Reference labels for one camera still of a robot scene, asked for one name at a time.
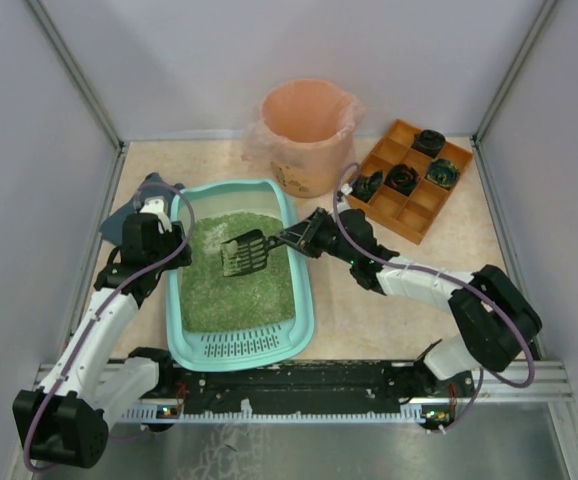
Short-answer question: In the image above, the black slotted litter scoop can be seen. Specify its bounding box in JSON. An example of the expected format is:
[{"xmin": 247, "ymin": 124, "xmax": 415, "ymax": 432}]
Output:
[{"xmin": 220, "ymin": 229, "xmax": 281, "ymax": 278}]

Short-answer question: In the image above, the teal plastic litter box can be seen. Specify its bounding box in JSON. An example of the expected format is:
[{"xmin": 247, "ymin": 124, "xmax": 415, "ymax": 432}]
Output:
[{"xmin": 165, "ymin": 179, "xmax": 315, "ymax": 372}]

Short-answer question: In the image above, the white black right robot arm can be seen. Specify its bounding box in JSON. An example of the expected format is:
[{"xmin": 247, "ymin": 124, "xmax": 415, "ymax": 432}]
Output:
[{"xmin": 273, "ymin": 208, "xmax": 542, "ymax": 382}]

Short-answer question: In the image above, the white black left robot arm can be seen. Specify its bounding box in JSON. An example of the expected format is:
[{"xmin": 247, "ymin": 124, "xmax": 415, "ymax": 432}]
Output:
[{"xmin": 12, "ymin": 210, "xmax": 193, "ymax": 473}]

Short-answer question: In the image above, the folded dark grey cloth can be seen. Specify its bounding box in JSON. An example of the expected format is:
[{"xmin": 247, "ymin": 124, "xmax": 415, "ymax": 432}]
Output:
[{"xmin": 99, "ymin": 172, "xmax": 174, "ymax": 246}]

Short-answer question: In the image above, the dark green rolled sock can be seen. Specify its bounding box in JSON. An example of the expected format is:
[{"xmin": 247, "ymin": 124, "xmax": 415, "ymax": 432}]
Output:
[{"xmin": 352, "ymin": 170, "xmax": 383, "ymax": 203}]

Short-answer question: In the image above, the black orange rolled sock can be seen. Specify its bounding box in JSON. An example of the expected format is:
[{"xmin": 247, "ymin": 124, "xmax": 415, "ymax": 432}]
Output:
[{"xmin": 384, "ymin": 164, "xmax": 419, "ymax": 196}]

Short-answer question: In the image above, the orange wooden compartment tray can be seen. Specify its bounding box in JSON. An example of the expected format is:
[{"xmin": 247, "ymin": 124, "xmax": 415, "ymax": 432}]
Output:
[{"xmin": 347, "ymin": 119, "xmax": 473, "ymax": 245}]

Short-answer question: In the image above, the orange bin with plastic liner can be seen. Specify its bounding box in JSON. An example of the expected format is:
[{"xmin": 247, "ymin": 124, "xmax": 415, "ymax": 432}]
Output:
[{"xmin": 242, "ymin": 78, "xmax": 365, "ymax": 198}]

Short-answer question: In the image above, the blue yellow rolled sock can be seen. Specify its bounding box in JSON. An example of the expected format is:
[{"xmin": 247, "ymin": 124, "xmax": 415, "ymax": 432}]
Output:
[{"xmin": 425, "ymin": 158, "xmax": 460, "ymax": 190}]

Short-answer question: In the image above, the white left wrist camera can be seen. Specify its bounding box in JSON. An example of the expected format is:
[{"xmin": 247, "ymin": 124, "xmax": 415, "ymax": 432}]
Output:
[{"xmin": 137, "ymin": 196, "xmax": 173, "ymax": 233}]

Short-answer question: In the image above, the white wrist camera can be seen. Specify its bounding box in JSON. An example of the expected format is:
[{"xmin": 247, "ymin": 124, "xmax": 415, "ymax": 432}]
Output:
[
  {"xmin": 336, "ymin": 183, "xmax": 353, "ymax": 202},
  {"xmin": 137, "ymin": 196, "xmax": 173, "ymax": 233}
]

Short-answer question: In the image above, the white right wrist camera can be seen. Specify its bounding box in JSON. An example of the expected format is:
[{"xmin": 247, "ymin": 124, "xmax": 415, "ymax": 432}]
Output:
[{"xmin": 336, "ymin": 183, "xmax": 353, "ymax": 202}]

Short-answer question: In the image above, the white slotted cable duct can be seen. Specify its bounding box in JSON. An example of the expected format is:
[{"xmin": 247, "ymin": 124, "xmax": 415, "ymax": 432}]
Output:
[{"xmin": 118, "ymin": 399, "xmax": 463, "ymax": 424}]

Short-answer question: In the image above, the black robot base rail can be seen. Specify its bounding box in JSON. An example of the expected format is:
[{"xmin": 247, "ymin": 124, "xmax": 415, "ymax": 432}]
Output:
[{"xmin": 123, "ymin": 360, "xmax": 476, "ymax": 432}]

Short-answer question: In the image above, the aluminium frame rail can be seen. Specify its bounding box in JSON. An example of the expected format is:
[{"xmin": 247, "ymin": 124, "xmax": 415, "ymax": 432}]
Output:
[{"xmin": 28, "ymin": 360, "xmax": 570, "ymax": 401}]

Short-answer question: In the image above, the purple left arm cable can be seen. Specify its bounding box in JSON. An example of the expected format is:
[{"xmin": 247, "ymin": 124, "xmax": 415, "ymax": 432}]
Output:
[{"xmin": 21, "ymin": 180, "xmax": 196, "ymax": 471}]

